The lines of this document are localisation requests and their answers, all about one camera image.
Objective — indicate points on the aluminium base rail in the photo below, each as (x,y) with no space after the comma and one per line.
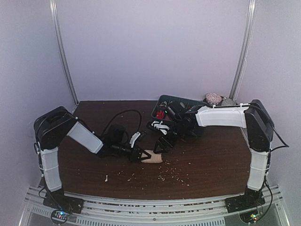
(100,211)

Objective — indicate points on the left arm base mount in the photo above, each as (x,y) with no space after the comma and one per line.
(65,203)

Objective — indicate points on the aluminium corner post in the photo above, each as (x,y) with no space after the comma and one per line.
(62,54)
(247,38)

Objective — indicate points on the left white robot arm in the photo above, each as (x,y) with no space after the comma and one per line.
(52,128)

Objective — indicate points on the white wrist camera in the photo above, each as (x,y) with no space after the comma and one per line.
(134,138)
(158,125)

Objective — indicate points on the red socks in box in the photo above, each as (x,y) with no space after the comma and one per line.
(160,114)

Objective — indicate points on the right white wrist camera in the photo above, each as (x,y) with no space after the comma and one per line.
(158,125)

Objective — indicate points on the pink patterned bowl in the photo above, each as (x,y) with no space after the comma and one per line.
(213,98)

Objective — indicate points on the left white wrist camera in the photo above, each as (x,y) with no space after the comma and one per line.
(134,138)

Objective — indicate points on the green divided storage box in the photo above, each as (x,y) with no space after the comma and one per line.
(165,100)

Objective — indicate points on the right aluminium corner post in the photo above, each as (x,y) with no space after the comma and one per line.
(247,38)

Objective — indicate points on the beige striped sock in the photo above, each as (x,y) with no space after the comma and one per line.
(156,158)

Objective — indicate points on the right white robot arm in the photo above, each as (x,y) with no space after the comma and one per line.
(251,116)

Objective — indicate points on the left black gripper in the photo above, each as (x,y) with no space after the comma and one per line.
(135,156)

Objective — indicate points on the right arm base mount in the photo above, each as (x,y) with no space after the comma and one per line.
(243,202)

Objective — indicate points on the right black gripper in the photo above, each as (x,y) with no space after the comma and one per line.
(166,137)

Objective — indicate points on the left aluminium corner post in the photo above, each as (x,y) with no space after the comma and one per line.
(62,54)

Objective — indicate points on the white striped cup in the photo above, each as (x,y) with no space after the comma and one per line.
(228,102)

